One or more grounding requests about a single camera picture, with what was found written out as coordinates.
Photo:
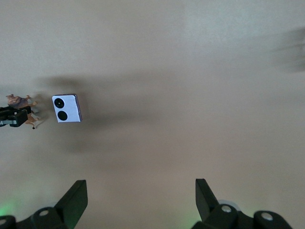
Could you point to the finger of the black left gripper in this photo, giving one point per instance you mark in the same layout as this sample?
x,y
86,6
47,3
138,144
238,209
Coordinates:
x,y
20,118
9,110

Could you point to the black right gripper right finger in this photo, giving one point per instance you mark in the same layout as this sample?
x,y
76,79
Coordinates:
x,y
207,202

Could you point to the lavender flip phone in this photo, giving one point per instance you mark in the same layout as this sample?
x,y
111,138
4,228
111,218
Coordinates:
x,y
71,107

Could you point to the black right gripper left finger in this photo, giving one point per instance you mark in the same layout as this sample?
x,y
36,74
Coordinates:
x,y
71,202

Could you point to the brown lion statue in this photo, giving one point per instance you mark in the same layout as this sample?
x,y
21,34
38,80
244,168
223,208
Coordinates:
x,y
16,101

